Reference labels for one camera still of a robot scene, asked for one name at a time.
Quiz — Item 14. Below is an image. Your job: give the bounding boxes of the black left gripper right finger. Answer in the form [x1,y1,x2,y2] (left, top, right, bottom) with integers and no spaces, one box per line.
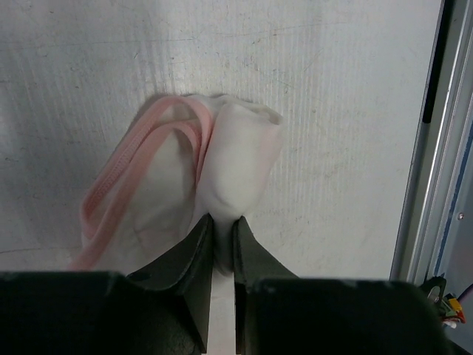
[232,218,453,354]

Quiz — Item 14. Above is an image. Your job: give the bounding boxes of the white underwear with pink trim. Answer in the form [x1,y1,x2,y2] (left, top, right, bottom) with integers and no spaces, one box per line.
[69,95,283,274]

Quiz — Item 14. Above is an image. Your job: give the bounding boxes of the aluminium frame rail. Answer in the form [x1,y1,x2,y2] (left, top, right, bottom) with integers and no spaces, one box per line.
[389,1,472,284]

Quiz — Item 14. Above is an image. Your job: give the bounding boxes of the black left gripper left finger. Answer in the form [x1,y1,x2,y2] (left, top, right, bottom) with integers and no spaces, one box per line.
[1,216,214,354]

